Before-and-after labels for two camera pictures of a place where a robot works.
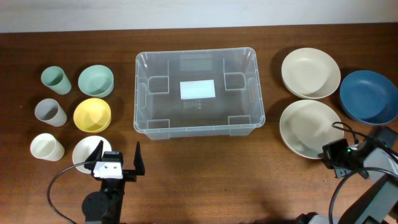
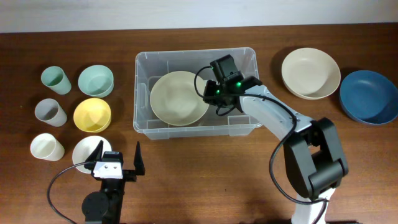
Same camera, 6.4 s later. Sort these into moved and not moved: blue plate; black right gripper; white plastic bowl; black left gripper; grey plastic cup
Moved: black right gripper
Not moved: grey plastic cup; black left gripper; blue plate; white plastic bowl
